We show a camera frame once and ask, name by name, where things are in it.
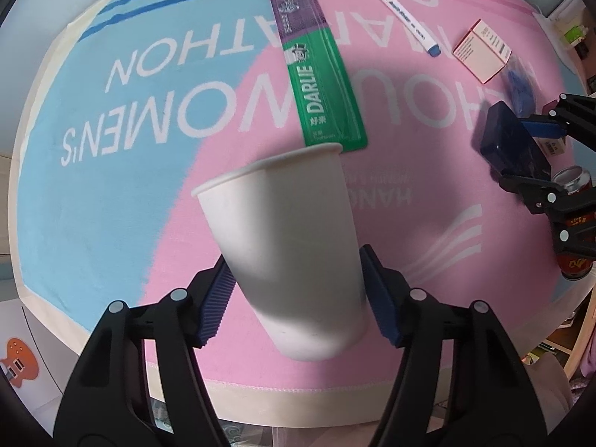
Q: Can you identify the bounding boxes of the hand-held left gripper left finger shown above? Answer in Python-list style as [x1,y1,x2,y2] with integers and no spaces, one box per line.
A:
[53,256,238,447]

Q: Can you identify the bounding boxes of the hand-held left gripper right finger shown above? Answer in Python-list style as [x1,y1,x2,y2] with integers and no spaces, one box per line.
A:
[360,244,543,447]

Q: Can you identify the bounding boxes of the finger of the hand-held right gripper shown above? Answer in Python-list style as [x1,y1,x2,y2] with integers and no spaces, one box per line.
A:
[520,94,596,150]
[497,173,596,258]

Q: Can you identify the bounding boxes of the dark blue box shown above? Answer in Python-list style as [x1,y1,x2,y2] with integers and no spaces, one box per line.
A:
[472,101,554,182]

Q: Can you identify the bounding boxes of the white paper cup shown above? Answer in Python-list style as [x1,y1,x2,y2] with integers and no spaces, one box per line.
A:
[192,143,368,363]

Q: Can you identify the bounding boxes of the white marker pen blue cap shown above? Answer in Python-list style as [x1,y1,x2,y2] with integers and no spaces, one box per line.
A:
[361,0,442,58]

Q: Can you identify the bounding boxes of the purple green toothbrush package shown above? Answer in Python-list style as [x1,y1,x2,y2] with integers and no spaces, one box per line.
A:
[263,0,370,152]

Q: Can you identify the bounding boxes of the small white barcode box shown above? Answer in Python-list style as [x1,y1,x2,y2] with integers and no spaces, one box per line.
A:
[533,135,567,157]

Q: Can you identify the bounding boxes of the red drink can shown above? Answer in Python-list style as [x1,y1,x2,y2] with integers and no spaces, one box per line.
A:
[552,165,596,281]

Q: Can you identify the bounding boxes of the blue item in clear bag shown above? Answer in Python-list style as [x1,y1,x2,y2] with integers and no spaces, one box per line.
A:
[500,53,538,117]

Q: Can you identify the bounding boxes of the small white red box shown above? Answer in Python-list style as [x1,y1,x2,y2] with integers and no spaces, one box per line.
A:
[453,19,513,83]

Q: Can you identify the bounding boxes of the small green box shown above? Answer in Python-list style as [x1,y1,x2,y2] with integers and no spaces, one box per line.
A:
[562,22,588,48]

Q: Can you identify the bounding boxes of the pink blue printed towel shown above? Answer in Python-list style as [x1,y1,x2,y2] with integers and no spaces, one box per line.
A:
[8,0,588,422]

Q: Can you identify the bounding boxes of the orange guitar sticker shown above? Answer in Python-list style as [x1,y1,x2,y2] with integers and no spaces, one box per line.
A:
[0,337,40,389]

